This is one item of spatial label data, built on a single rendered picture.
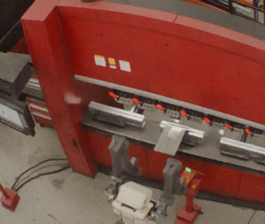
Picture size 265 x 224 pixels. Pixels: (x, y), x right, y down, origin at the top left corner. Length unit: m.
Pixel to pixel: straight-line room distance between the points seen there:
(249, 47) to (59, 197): 2.95
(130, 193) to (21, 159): 2.32
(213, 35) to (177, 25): 0.26
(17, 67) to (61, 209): 1.97
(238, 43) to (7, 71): 1.82
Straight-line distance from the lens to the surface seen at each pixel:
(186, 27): 3.56
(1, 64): 4.17
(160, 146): 4.51
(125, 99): 4.52
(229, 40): 3.49
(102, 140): 5.00
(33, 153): 5.94
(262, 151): 4.51
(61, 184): 5.64
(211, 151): 4.61
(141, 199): 3.85
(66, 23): 4.09
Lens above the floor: 4.75
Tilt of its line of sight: 52 degrees down
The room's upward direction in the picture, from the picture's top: 11 degrees counter-clockwise
